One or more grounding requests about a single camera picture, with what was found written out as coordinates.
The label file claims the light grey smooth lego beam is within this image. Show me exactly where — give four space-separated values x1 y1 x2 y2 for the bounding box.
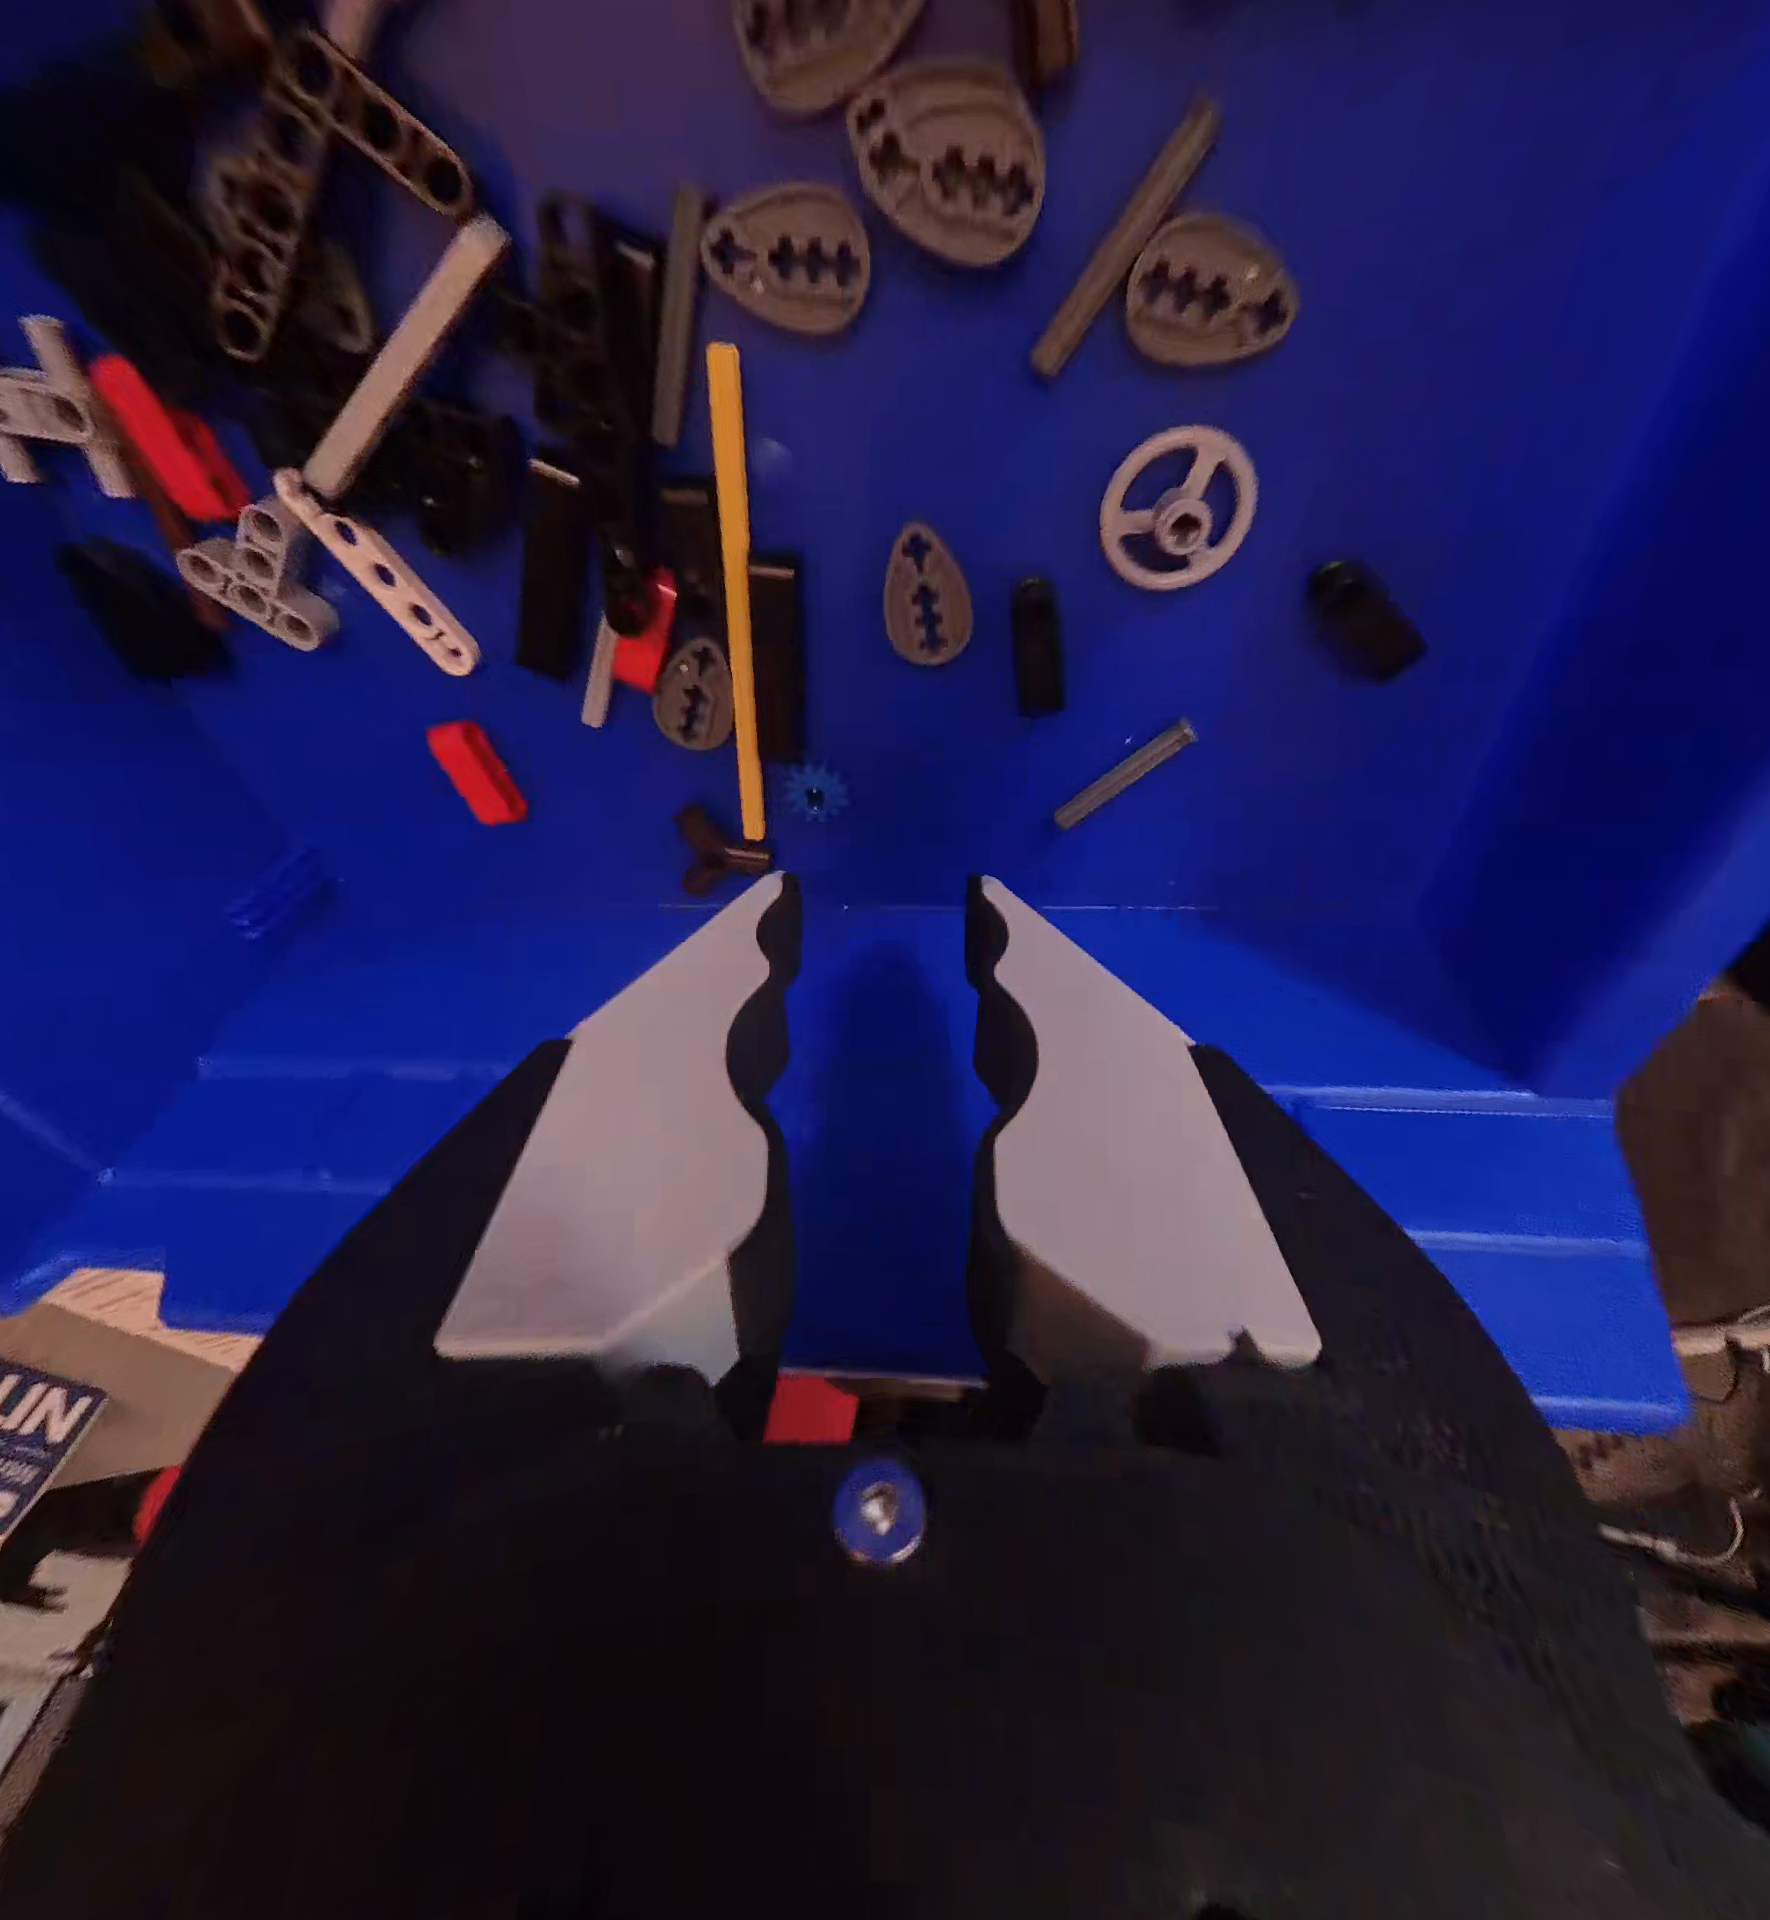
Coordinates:
299 212 515 507

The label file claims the long dark grey lego axle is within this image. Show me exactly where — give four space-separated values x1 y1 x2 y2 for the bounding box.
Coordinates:
1035 95 1220 379

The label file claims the grey lego steering wheel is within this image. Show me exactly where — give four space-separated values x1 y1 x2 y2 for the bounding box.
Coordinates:
1100 425 1257 588

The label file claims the long red lego beam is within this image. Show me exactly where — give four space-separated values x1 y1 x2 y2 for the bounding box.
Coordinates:
87 354 246 527

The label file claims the short red lego beam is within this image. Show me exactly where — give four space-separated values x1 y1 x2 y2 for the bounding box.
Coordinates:
425 724 535 826

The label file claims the small red lego connector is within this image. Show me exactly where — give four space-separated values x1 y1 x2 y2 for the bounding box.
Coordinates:
610 568 680 694

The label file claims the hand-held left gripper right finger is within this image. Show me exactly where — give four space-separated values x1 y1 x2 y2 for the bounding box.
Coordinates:
965 874 1325 1424

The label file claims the grey T-shaped lego beam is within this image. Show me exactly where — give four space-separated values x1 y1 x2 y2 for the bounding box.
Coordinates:
179 498 343 648

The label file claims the dark brown lego connector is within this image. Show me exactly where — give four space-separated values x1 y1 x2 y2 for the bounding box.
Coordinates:
673 805 774 899

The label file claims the grey H-shaped lego beam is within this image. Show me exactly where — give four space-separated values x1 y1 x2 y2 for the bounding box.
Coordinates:
0 296 141 498

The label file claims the black lego panel piece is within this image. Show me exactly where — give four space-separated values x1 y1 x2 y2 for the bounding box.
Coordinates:
62 544 237 681

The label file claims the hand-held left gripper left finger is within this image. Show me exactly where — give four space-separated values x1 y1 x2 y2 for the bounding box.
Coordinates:
433 870 802 1445

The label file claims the thin dark grey lego axle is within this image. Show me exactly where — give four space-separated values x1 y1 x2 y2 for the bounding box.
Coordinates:
651 185 707 452

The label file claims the grey lego beam with holes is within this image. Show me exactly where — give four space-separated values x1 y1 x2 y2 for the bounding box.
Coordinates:
254 24 474 220
195 110 328 364

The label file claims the yellow lego axle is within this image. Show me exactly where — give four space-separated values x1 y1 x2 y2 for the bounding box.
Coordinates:
702 343 769 846

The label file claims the red plastic part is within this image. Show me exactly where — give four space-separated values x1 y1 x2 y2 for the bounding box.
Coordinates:
758 1370 863 1445

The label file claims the grey lego cam piece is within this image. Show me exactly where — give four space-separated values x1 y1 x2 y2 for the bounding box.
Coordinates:
651 635 739 755
730 0 926 117
1130 212 1305 369
702 185 879 338
845 56 1049 271
886 519 974 674

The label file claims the pile of black lego beams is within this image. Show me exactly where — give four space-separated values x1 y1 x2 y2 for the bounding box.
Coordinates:
419 193 811 769

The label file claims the blue plastic bin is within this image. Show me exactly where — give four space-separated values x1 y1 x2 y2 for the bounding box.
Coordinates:
0 0 1770 1433

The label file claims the black lego connector block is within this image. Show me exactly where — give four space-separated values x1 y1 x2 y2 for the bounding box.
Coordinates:
1305 564 1429 690

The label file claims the small black lego beam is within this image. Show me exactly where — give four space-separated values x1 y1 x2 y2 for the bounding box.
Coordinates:
1008 576 1071 715

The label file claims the short dark grey lego axle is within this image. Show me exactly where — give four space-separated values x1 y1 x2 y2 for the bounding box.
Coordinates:
1057 715 1200 829

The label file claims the blue labelled cardboard box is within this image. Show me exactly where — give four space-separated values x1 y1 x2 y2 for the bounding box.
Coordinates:
0 1328 108 1545

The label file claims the white lego beam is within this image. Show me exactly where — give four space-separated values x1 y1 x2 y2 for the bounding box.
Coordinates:
274 465 484 681

